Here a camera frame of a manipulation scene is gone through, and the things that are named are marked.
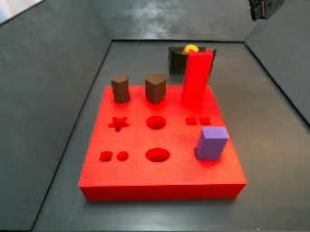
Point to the tall red block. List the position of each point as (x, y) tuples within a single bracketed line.
[(200, 64)]

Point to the black curved fixture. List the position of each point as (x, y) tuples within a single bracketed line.
[(177, 60)]

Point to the brown hexagonal peg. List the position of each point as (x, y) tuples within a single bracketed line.
[(119, 84)]

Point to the red shape-sorting board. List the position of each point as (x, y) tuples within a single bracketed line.
[(141, 156)]

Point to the yellow oval cylinder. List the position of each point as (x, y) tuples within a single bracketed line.
[(189, 48)]

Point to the purple rectangular block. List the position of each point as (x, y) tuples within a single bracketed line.
[(212, 143)]

